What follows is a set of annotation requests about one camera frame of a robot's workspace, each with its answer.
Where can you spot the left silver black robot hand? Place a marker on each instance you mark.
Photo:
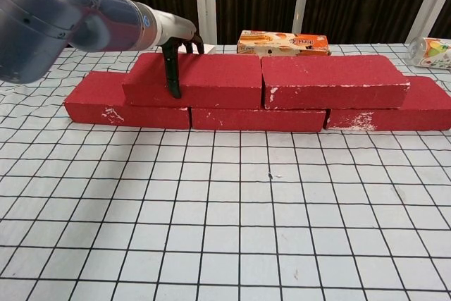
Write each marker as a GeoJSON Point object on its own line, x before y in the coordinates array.
{"type": "Point", "coordinates": [174, 26]}

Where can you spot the red foam brick white scuffs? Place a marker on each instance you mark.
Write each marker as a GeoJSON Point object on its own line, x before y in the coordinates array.
{"type": "Point", "coordinates": [331, 79]}

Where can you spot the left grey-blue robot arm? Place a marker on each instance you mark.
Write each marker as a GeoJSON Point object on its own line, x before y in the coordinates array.
{"type": "Point", "coordinates": [53, 5]}

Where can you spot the orange biscuit box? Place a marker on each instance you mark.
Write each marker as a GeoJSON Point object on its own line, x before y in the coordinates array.
{"type": "Point", "coordinates": [282, 44]}

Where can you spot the white black grid tablecloth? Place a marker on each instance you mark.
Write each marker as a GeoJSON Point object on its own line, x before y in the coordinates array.
{"type": "Point", "coordinates": [225, 244]}

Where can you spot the clear bottle fruit label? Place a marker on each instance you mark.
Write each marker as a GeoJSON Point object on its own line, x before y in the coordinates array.
{"type": "Point", "coordinates": [431, 52]}

